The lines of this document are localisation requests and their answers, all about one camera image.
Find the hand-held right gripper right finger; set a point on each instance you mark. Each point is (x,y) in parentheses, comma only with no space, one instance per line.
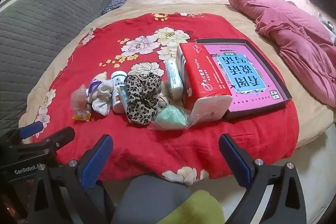
(236,161)

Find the red tissue pack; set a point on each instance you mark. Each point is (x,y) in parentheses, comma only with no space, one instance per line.
(204,77)

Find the clear snack packet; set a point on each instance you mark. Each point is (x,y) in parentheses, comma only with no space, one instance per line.
(78,98)

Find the red floral blanket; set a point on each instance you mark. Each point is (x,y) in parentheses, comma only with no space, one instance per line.
(157,140)

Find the pink quilt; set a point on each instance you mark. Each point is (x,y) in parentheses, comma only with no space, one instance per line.
(288,29)

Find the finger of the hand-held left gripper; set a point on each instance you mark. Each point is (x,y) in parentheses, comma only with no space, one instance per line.
(60,136)
(31,129)

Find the yellow-green cloth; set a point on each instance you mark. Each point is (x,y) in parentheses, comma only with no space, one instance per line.
(194,211)

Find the white medicine bottle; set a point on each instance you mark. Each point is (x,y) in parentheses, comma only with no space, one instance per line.
(116,87)

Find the person's grey trouser leg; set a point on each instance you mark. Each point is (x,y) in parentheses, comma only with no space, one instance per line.
(147,192)

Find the leopard print scrunchie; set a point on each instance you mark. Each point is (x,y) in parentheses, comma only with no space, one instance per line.
(139,98)

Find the green sponge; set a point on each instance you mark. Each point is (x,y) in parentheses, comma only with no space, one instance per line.
(170,117)

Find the dark blue patterned pillow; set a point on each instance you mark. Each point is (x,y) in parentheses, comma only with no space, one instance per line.
(113,6)

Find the pink and blue book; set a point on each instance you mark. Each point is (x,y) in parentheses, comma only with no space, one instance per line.
(246,74)

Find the beige bed sheet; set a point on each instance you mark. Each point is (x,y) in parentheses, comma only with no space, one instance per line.
(199,3)

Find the grey quilted cover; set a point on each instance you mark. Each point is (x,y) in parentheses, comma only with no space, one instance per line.
(39,29)

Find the black shallow box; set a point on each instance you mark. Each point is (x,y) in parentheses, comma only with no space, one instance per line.
(262,109)

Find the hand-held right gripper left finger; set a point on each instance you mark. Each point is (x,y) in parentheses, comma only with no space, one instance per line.
(97,161)

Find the pale green roll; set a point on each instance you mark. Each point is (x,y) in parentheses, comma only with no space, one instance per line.
(174,79)

